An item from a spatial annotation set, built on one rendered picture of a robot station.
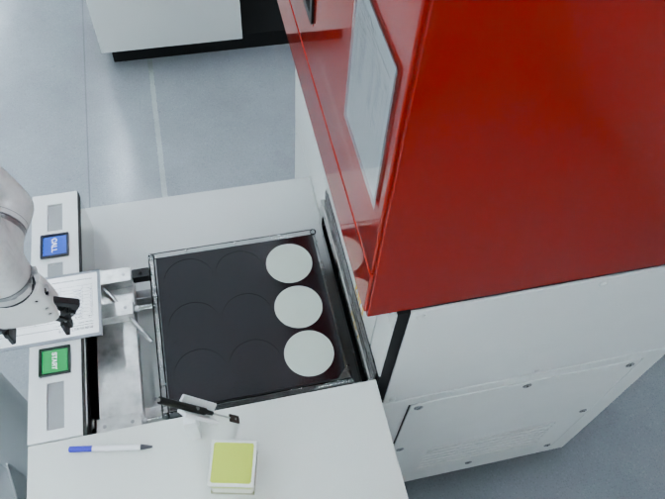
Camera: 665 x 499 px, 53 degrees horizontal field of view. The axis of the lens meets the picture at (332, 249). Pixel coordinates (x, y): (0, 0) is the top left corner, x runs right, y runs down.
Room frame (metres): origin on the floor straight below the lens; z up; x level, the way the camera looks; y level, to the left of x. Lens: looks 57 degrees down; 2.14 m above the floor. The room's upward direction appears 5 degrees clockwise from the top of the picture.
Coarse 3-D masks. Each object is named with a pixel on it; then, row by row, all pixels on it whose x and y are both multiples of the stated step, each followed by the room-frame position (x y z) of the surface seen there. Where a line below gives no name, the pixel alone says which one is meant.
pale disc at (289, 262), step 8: (280, 248) 0.81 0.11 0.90; (288, 248) 0.81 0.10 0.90; (296, 248) 0.81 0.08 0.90; (272, 256) 0.78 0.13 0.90; (280, 256) 0.79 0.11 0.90; (288, 256) 0.79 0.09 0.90; (296, 256) 0.79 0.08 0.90; (304, 256) 0.79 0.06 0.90; (272, 264) 0.76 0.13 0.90; (280, 264) 0.77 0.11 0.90; (288, 264) 0.77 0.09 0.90; (296, 264) 0.77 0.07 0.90; (304, 264) 0.77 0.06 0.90; (272, 272) 0.74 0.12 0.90; (280, 272) 0.75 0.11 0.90; (288, 272) 0.75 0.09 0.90; (296, 272) 0.75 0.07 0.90; (304, 272) 0.75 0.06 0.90; (280, 280) 0.73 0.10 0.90; (288, 280) 0.73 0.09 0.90; (296, 280) 0.73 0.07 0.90
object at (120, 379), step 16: (128, 288) 0.68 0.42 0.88; (112, 336) 0.57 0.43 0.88; (128, 336) 0.57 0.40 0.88; (112, 352) 0.54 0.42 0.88; (128, 352) 0.54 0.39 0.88; (112, 368) 0.50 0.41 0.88; (128, 368) 0.51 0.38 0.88; (112, 384) 0.47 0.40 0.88; (128, 384) 0.47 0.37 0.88; (112, 400) 0.44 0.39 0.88; (128, 400) 0.44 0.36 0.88; (112, 416) 0.41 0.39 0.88; (144, 416) 0.42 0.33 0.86
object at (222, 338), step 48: (288, 240) 0.83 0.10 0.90; (192, 288) 0.69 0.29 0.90; (240, 288) 0.70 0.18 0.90; (192, 336) 0.58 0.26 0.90; (240, 336) 0.59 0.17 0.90; (288, 336) 0.60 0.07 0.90; (336, 336) 0.61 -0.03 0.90; (192, 384) 0.48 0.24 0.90; (240, 384) 0.49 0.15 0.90; (288, 384) 0.50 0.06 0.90
